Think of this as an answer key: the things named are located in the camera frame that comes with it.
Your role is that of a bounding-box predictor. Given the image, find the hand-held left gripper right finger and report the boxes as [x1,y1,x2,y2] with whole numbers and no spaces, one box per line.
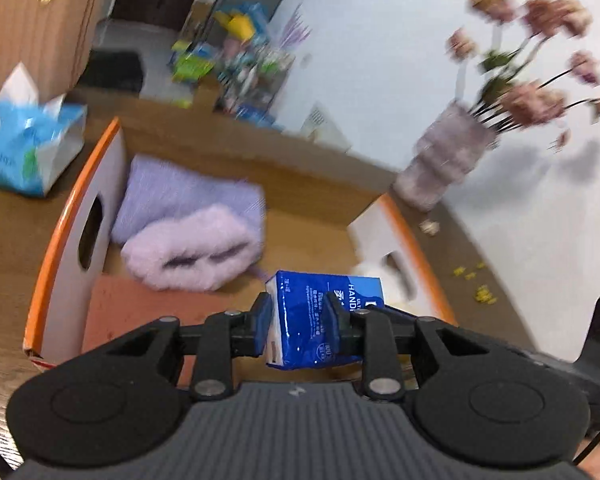
[325,292,486,403]

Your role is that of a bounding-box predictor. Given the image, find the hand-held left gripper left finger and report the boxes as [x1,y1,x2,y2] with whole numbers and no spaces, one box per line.
[105,292,274,402]

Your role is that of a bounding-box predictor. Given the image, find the blue pocket tissue packet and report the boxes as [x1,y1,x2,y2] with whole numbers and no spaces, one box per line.
[265,270,387,371]

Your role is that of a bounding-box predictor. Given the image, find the lilac fluffy soft item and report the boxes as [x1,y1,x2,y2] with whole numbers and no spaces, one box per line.
[121,204,262,292]

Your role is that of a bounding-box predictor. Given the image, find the red cardboard box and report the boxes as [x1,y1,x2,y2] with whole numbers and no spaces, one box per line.
[22,116,458,373]

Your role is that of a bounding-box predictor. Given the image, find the purple linen pouch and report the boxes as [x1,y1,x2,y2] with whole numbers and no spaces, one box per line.
[111,154,267,257]

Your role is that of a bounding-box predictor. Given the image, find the blue soft tissue pack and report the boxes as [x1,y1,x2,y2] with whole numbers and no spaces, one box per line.
[0,62,88,198]

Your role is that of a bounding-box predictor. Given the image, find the scattered yellow flower bits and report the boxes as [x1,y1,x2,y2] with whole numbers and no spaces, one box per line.
[450,260,499,306]

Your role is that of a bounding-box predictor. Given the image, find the pink ceramic vase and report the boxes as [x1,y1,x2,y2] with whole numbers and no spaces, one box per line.
[392,100,501,211]

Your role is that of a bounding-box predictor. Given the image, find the dried pink roses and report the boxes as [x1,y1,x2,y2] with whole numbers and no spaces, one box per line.
[445,0,600,150]

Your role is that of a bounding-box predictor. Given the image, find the yellow watering can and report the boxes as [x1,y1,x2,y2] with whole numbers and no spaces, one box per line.
[214,9,257,45]

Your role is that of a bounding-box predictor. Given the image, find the peach suitcase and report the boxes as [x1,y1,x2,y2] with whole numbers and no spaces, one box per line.
[0,0,116,97]

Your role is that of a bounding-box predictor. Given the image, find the wire rack with bottles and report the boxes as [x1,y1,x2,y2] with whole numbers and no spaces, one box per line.
[215,40,297,127]

